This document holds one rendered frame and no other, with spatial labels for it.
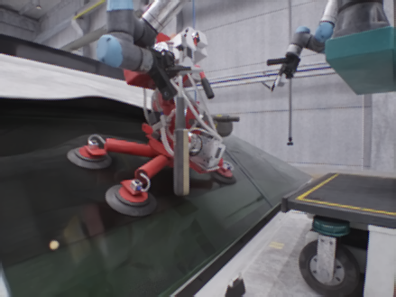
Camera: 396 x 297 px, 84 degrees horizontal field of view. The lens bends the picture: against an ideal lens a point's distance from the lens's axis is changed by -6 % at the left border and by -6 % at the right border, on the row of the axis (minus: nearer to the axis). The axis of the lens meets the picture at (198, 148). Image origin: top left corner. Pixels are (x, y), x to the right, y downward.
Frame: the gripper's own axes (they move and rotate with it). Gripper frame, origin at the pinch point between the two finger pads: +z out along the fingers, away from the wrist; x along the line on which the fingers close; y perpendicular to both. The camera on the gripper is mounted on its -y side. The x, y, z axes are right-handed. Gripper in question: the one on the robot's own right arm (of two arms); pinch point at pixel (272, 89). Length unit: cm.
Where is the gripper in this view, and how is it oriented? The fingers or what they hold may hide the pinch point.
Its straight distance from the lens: 136.1
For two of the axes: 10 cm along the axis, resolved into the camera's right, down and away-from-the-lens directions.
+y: 9.0, 4.2, -1.3
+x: 1.8, -1.0, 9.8
